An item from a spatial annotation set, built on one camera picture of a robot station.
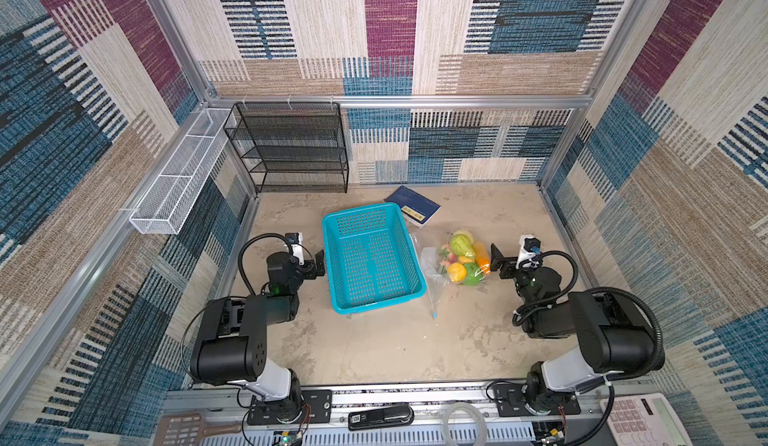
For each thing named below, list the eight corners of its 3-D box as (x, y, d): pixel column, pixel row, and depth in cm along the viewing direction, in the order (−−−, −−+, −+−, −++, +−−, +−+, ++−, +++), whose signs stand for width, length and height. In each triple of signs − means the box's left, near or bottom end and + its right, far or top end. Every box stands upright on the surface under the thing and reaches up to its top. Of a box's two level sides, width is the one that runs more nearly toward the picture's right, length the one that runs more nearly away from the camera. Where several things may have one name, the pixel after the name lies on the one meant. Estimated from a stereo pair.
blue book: (384, 203, 118) (384, 198, 116) (406, 187, 124) (406, 182, 122) (420, 230, 110) (421, 226, 108) (442, 211, 115) (443, 207, 113)
